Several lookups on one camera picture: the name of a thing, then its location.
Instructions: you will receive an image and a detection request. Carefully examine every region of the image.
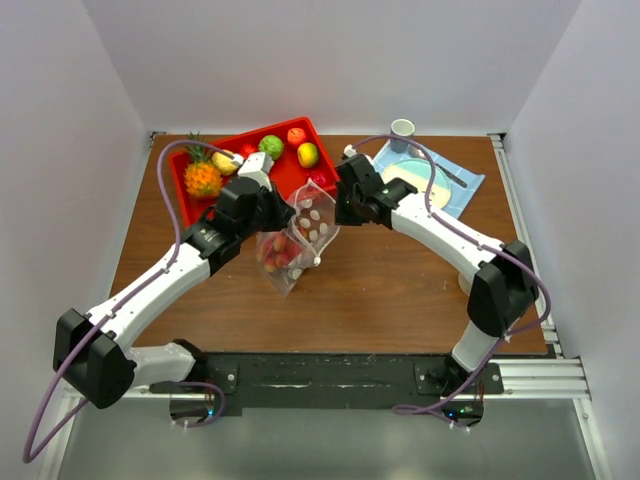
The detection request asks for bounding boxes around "red lychee bunch toy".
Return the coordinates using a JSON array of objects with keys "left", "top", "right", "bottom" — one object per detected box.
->
[{"left": 256, "top": 232, "right": 303, "bottom": 274}]

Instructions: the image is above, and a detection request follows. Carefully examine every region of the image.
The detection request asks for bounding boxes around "clear polka dot zip bag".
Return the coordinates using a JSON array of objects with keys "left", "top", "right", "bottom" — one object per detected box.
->
[{"left": 256, "top": 179, "right": 340, "bottom": 297}]

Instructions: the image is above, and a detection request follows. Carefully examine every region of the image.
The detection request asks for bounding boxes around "yellow green toy mango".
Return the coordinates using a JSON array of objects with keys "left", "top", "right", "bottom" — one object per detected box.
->
[{"left": 297, "top": 142, "right": 319, "bottom": 169}]

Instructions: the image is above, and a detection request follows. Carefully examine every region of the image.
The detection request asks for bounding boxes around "green custard apple toy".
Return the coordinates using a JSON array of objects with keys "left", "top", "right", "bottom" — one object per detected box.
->
[{"left": 258, "top": 134, "right": 285, "bottom": 161}]

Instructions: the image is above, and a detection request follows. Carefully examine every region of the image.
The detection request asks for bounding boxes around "dark red toy apple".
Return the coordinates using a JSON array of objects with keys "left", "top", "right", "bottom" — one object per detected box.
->
[{"left": 310, "top": 172, "right": 327, "bottom": 187}]

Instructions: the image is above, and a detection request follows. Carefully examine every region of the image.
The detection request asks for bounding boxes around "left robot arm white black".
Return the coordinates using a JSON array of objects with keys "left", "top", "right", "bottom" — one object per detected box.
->
[{"left": 53, "top": 177, "right": 295, "bottom": 409}]

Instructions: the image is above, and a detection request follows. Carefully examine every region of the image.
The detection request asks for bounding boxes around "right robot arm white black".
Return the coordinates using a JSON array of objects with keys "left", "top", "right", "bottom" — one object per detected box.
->
[{"left": 336, "top": 154, "right": 539, "bottom": 393}]

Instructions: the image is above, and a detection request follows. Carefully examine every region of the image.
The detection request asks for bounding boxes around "yellow toy lemon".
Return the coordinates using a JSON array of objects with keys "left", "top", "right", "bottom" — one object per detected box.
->
[{"left": 212, "top": 150, "right": 244, "bottom": 176}]

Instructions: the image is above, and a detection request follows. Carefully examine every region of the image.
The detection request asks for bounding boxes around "toy pineapple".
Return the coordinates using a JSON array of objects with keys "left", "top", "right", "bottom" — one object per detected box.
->
[{"left": 184, "top": 144, "right": 222, "bottom": 200}]

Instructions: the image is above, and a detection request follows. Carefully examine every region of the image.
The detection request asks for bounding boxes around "cream and teal plate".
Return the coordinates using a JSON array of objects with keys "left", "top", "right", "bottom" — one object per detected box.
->
[{"left": 381, "top": 158, "right": 452, "bottom": 209}]

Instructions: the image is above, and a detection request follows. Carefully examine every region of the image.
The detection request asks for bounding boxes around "red plastic tray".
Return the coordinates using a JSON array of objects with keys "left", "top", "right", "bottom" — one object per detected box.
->
[{"left": 168, "top": 117, "right": 338, "bottom": 227}]

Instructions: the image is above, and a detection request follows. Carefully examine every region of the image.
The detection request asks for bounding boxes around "steel spoon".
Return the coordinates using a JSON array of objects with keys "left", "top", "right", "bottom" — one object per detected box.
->
[{"left": 416, "top": 150, "right": 468, "bottom": 188}]

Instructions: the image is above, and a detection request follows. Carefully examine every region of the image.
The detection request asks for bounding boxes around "red orange toy apple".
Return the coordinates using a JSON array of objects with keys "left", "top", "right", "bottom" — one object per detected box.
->
[{"left": 286, "top": 127, "right": 307, "bottom": 148}]

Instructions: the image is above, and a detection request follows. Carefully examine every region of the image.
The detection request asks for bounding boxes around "small grey blue cup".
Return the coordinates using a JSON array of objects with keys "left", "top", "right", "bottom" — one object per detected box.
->
[{"left": 389, "top": 118, "right": 415, "bottom": 154}]

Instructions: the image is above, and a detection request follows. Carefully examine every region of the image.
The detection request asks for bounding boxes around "blue checked cloth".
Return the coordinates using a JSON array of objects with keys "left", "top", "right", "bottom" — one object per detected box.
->
[{"left": 373, "top": 141, "right": 485, "bottom": 218}]

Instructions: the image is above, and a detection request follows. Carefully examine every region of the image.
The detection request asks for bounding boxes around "green floral mug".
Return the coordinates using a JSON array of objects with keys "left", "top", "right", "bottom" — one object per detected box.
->
[{"left": 458, "top": 273, "right": 471, "bottom": 296}]

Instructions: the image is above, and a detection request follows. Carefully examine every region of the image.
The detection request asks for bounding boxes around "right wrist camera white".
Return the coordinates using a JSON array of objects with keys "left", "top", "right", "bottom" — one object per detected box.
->
[{"left": 343, "top": 144, "right": 357, "bottom": 157}]

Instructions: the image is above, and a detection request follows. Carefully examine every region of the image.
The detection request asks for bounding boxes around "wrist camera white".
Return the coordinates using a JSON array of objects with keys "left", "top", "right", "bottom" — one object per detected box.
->
[
  {"left": 343, "top": 144, "right": 357, "bottom": 157},
  {"left": 237, "top": 152, "right": 274, "bottom": 190}
]

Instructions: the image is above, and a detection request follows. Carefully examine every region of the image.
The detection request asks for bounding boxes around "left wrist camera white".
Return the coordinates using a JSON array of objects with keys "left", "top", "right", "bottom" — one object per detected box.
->
[{"left": 237, "top": 152, "right": 274, "bottom": 190}]

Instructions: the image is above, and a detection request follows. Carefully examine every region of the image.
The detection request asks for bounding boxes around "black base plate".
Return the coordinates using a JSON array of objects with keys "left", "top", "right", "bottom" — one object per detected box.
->
[{"left": 151, "top": 352, "right": 504, "bottom": 421}]

